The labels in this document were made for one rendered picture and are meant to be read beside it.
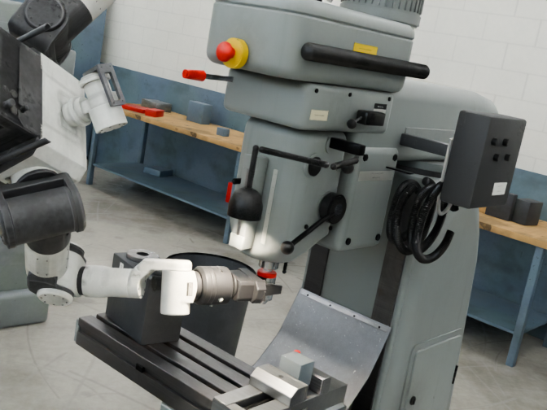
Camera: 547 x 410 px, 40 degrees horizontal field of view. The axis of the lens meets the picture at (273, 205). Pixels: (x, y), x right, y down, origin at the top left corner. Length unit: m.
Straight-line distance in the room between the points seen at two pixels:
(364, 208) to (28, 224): 0.79
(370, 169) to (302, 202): 0.22
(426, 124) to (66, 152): 0.93
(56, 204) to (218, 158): 6.37
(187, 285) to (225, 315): 2.08
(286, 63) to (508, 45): 4.68
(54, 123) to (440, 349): 1.28
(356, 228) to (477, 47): 4.48
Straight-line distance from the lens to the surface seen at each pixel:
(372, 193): 1.82
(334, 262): 2.12
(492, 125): 1.70
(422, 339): 2.14
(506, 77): 6.06
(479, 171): 1.70
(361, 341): 2.07
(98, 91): 1.53
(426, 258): 1.82
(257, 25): 1.51
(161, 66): 8.49
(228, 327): 3.79
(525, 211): 5.43
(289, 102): 1.57
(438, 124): 2.04
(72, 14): 1.71
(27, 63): 1.55
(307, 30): 1.49
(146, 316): 2.01
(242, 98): 1.65
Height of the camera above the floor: 1.80
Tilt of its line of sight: 12 degrees down
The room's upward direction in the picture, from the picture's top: 10 degrees clockwise
